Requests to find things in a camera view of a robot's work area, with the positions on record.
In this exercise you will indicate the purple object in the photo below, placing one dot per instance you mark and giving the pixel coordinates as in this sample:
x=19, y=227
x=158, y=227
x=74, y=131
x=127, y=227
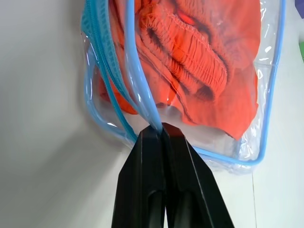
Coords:
x=298, y=5

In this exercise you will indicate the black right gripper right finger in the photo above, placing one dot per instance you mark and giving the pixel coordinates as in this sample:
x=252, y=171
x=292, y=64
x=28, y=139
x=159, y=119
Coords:
x=190, y=187

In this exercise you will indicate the orange cloth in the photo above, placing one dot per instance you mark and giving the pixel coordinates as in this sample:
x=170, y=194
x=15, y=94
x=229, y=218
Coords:
x=190, y=61

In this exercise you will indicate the clear blue-trimmed plastic pouch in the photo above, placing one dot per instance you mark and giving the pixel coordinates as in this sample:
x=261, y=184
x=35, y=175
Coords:
x=266, y=99

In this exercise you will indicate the green object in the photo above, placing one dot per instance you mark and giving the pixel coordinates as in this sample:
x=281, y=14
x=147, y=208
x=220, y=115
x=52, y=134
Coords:
x=301, y=51

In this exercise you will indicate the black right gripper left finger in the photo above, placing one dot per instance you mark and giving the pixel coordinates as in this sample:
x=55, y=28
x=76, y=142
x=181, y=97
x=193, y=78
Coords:
x=140, y=180

